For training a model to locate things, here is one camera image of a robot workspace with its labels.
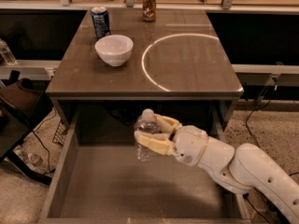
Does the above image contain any white ceramic bowl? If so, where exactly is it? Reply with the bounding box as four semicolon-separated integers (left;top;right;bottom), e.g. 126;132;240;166
94;35;134;66

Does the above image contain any clear plastic water bottle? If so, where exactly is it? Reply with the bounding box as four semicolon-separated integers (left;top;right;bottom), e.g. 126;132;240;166
134;109;160;161

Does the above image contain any black cable on floor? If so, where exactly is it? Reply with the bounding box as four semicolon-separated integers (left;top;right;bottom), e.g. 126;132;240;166
244;100;271;147

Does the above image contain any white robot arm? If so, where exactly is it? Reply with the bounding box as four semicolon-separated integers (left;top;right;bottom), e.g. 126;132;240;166
134;109;299;224

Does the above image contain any brown gold soda can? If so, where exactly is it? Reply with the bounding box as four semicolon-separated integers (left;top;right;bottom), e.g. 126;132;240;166
142;0;156;21

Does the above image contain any open grey drawer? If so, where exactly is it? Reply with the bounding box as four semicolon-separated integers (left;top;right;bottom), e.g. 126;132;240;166
38;105;251;224

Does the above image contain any blue soda can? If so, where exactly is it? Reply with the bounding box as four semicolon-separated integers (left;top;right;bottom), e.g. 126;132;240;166
92;7;110;39

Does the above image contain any wire mesh basket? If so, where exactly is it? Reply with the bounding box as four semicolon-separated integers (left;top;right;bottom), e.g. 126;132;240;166
52;120;67;147

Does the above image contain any water bottle on left shelf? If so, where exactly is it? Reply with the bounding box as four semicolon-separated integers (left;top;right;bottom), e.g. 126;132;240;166
0;39;17;65

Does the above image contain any water bottle on floor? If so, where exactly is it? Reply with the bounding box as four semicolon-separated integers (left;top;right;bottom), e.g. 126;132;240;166
15;149;48;175

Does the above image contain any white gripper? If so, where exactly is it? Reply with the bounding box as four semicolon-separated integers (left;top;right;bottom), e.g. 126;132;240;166
134;114;208;166

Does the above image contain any dark brown chair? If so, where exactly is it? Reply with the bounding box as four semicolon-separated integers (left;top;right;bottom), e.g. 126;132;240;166
0;70;53;185

